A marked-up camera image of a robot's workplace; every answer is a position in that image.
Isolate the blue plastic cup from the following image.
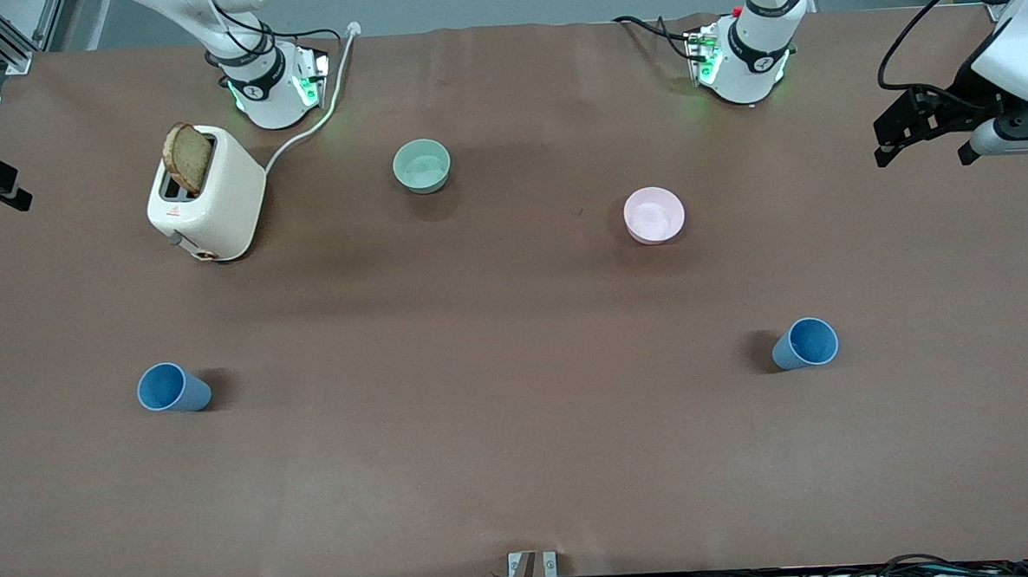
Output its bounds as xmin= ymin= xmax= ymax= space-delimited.
xmin=771 ymin=316 xmax=840 ymax=372
xmin=135 ymin=360 xmax=213 ymax=415

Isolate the brown toast slice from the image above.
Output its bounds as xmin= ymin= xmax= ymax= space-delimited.
xmin=161 ymin=120 xmax=216 ymax=197

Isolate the cream white toaster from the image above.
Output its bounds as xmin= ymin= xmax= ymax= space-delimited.
xmin=143 ymin=121 xmax=270 ymax=265

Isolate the pink bowl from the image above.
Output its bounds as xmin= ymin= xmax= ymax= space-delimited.
xmin=622 ymin=185 xmax=686 ymax=246

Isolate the mint green bowl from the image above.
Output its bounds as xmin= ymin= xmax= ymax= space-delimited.
xmin=391 ymin=138 xmax=453 ymax=196

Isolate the brown table cover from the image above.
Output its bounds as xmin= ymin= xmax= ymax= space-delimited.
xmin=0 ymin=1 xmax=1028 ymax=577

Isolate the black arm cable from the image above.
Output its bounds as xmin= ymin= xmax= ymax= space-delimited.
xmin=874 ymin=0 xmax=1011 ymax=93

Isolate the black base cable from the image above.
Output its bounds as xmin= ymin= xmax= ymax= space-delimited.
xmin=203 ymin=25 xmax=346 ymax=70
xmin=612 ymin=12 xmax=698 ymax=65

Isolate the white toaster power cable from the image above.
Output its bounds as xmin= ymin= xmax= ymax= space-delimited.
xmin=257 ymin=21 xmax=368 ymax=175

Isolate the black cable bundle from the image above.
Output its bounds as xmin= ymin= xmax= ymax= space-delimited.
xmin=543 ymin=548 xmax=1028 ymax=577

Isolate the grey metal camera bracket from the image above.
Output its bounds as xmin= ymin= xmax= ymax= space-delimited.
xmin=506 ymin=550 xmax=559 ymax=577

